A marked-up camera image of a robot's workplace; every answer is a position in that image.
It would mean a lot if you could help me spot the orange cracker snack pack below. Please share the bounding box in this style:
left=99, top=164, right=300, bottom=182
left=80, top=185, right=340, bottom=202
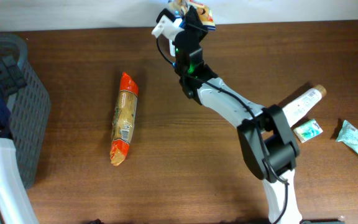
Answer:
left=109, top=72, right=139, bottom=166

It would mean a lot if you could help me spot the white wet wipes pack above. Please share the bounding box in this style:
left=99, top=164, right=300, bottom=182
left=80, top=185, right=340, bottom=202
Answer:
left=168, top=0, right=216, bottom=31

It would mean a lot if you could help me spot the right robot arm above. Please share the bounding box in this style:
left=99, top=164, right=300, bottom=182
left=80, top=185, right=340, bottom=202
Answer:
left=152, top=7, right=303, bottom=223

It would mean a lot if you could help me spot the teal sachet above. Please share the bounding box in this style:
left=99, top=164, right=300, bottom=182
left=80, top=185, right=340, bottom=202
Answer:
left=336, top=120, right=358, bottom=154

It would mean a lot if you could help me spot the white barcode scanner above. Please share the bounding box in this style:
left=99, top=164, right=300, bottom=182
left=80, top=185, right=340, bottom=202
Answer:
left=169, top=40, right=176, bottom=57

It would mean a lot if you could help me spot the grey plastic basket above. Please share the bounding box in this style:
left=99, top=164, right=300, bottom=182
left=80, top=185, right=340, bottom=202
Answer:
left=0, top=34, right=51, bottom=189

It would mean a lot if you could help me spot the white bamboo print tube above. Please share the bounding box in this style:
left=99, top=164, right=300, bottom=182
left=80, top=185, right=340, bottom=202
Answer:
left=283, top=85, right=327, bottom=127

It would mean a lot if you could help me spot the small teal tissue pack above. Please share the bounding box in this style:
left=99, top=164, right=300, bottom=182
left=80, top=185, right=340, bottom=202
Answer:
left=293, top=119, right=323, bottom=143

